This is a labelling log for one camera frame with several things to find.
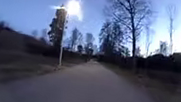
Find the grass verge with dry leaves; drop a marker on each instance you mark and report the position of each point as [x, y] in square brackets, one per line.
[155, 82]

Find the dark conifer tree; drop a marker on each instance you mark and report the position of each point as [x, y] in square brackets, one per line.
[57, 27]

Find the grey paved path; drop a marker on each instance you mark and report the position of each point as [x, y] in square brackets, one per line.
[86, 90]

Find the street lamp pole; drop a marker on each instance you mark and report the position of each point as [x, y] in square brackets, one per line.
[62, 46]

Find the dim grass verge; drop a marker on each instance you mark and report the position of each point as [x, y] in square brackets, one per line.
[12, 65]

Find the dark bushes along path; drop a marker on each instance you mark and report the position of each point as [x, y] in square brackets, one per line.
[164, 61]

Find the dark bushy embankment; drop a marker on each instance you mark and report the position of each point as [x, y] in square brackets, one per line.
[12, 40]

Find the tall bare tree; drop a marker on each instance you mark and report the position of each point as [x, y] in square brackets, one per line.
[131, 18]

